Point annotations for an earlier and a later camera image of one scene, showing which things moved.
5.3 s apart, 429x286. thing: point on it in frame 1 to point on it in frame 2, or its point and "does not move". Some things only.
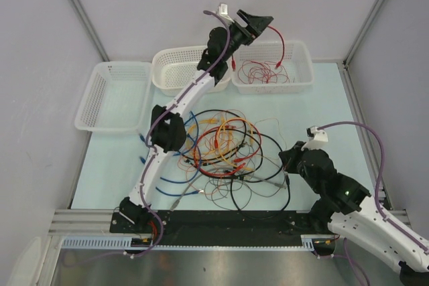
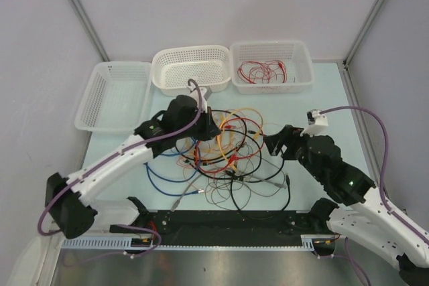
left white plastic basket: (118, 98) does not move
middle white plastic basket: (171, 67) does not move
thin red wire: (263, 72) does not move
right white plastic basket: (273, 67) does not move
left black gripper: (257, 25) to (210, 127)
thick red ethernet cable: (277, 64) to (281, 64)
